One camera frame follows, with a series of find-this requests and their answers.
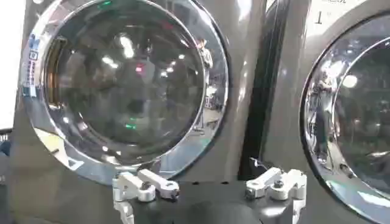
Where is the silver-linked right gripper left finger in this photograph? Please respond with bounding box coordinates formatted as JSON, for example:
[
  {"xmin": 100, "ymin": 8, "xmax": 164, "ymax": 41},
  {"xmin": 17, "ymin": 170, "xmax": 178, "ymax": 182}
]
[{"xmin": 112, "ymin": 169, "xmax": 180, "ymax": 224}]

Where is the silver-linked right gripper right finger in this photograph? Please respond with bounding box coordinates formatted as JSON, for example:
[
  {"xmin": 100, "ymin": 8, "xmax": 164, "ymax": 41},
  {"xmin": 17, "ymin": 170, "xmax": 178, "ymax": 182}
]
[{"xmin": 245, "ymin": 167, "xmax": 308, "ymax": 224}]

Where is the grey dryer with sticker-marked door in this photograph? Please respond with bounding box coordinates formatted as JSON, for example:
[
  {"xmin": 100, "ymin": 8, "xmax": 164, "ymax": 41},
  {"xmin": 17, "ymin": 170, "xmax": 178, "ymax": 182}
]
[{"xmin": 7, "ymin": 0, "xmax": 266, "ymax": 224}]

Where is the round chrome glass door plain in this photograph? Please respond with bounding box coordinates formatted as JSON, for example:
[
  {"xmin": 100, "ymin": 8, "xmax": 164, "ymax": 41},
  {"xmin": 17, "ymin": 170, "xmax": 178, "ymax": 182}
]
[{"xmin": 300, "ymin": 12, "xmax": 390, "ymax": 224}]

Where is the round chrome door with stickers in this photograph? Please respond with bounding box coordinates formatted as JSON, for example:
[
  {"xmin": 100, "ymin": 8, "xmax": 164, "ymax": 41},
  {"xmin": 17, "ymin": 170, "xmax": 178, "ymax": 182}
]
[{"xmin": 18, "ymin": 0, "xmax": 230, "ymax": 186}]

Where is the grey dryer with plain door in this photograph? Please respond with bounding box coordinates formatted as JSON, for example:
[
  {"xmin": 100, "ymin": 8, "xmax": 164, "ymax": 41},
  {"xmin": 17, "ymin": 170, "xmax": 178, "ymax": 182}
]
[{"xmin": 260, "ymin": 0, "xmax": 390, "ymax": 224}]

